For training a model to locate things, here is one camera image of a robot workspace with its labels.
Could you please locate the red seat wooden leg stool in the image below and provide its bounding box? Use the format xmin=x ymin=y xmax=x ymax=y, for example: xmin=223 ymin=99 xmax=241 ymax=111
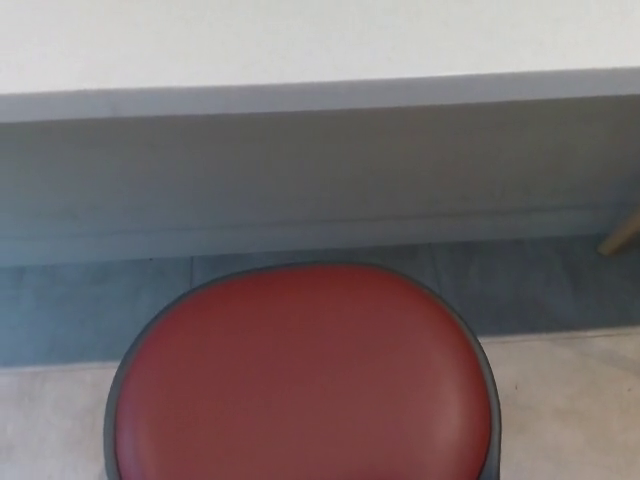
xmin=103 ymin=261 xmax=503 ymax=480

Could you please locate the wooden leg bar stool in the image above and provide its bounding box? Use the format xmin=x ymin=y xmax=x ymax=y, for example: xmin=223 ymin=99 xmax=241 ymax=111
xmin=598 ymin=205 xmax=640 ymax=257

